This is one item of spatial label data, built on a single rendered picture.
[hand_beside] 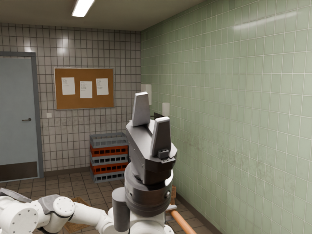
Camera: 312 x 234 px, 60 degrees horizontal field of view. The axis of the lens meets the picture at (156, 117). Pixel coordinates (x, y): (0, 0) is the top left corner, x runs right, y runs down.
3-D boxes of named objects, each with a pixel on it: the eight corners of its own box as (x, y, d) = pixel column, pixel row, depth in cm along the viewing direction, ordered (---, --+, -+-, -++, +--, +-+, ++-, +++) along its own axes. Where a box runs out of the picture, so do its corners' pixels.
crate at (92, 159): (127, 162, 467) (127, 153, 465) (92, 165, 447) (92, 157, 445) (122, 155, 504) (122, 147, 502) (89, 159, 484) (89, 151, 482)
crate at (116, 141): (128, 145, 464) (128, 136, 462) (93, 148, 442) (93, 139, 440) (122, 139, 501) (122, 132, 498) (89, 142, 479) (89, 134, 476)
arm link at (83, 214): (88, 217, 111) (42, 207, 102) (101, 202, 107) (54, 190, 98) (89, 242, 103) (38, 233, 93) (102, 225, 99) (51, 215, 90)
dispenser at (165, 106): (170, 116, 404) (170, 102, 401) (164, 116, 400) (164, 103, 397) (167, 115, 412) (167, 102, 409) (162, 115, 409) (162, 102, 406)
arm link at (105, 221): (126, 212, 115) (98, 205, 108) (132, 228, 107) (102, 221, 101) (119, 224, 116) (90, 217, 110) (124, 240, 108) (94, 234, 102)
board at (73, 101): (114, 107, 507) (113, 68, 496) (55, 110, 469) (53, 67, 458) (114, 107, 509) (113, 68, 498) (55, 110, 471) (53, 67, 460)
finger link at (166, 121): (171, 115, 39) (168, 149, 42) (151, 119, 38) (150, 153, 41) (176, 121, 38) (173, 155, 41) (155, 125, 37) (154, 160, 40)
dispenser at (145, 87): (152, 105, 473) (152, 84, 467) (146, 105, 469) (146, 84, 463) (146, 103, 498) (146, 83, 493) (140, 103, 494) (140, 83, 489)
